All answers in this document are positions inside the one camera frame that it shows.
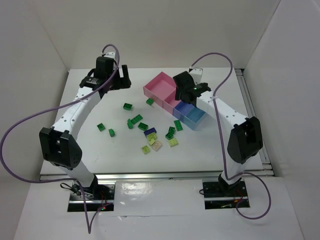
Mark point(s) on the green lego brick pair lower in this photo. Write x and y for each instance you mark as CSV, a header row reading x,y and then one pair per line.
x,y
169,136

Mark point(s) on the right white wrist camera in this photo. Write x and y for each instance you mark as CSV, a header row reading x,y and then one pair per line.
x,y
196,73

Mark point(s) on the lime lego brick right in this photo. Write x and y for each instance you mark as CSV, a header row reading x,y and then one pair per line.
x,y
173,142

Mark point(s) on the beige lego brick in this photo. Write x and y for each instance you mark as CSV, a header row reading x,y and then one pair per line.
x,y
155,144

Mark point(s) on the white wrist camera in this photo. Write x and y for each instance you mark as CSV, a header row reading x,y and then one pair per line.
x,y
112,55
196,73

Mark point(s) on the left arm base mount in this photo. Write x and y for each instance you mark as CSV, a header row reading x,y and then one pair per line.
x,y
104,197

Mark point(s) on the small pink container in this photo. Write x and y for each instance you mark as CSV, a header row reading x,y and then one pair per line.
x,y
170,103

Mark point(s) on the lime lego brick lower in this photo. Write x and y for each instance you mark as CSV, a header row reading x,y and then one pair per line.
x,y
145,149

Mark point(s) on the large pink container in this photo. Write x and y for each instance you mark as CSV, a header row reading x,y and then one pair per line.
x,y
159,88

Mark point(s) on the dark blue container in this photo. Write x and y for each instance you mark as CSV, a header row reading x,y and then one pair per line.
x,y
181,110

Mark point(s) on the aluminium side rail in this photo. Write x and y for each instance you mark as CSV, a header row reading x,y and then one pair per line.
x,y
267,166

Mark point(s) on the lime lego brick upper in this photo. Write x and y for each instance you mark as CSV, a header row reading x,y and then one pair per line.
x,y
152,136

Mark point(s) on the light blue container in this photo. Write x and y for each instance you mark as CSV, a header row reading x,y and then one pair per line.
x,y
193,118

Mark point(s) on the dark blue lego brick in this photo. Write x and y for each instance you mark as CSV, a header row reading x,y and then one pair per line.
x,y
150,131

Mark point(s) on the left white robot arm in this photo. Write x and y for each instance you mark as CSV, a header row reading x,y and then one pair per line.
x,y
59,143

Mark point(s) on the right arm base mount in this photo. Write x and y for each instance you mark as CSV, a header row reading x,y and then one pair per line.
x,y
214,198

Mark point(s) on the long green lego brick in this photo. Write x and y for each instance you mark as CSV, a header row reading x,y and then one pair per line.
x,y
136,119

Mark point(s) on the aluminium front rail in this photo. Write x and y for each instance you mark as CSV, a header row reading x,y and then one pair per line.
x,y
162,175

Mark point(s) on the green lego near container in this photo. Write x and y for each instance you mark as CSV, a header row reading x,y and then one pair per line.
x,y
150,101

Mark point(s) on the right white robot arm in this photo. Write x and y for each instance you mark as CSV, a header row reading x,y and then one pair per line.
x,y
240,136

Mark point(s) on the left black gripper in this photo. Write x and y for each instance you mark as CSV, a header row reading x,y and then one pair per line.
x,y
119,81

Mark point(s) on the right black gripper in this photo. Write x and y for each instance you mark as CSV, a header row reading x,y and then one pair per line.
x,y
182,83

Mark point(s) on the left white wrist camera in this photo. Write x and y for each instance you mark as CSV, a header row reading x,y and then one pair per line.
x,y
112,55

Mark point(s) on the small green lego brick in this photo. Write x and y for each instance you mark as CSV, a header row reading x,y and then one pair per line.
x,y
111,132

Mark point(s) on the lime lego brick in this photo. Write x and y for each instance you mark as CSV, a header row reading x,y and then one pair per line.
x,y
152,136
173,142
145,149

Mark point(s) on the long green lego right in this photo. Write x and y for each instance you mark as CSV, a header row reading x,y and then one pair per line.
x,y
178,125

